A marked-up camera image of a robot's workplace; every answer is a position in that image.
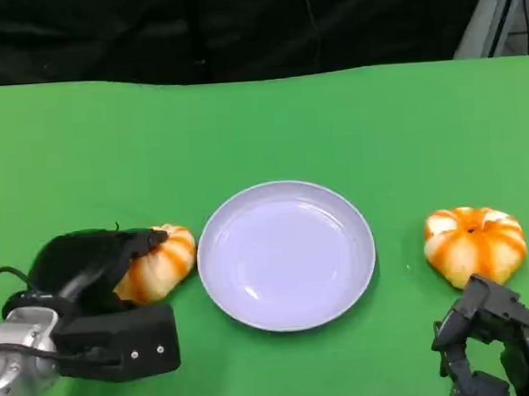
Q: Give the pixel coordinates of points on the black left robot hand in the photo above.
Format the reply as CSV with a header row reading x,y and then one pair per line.
x,y
80,263

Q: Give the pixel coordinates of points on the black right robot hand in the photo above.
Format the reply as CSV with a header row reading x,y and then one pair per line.
x,y
524,339

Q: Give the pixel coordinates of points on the orange and white bread roll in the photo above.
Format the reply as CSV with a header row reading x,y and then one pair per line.
x,y
474,248
170,266

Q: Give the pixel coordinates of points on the lilac plate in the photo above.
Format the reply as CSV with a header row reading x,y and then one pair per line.
x,y
286,259

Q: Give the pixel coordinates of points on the black backdrop cloth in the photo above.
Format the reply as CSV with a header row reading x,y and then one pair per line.
x,y
146,34

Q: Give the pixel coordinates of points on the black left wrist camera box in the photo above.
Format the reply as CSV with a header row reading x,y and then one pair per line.
x,y
134,340

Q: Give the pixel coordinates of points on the grey aluminium frame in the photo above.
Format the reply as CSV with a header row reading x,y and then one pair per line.
x,y
482,18

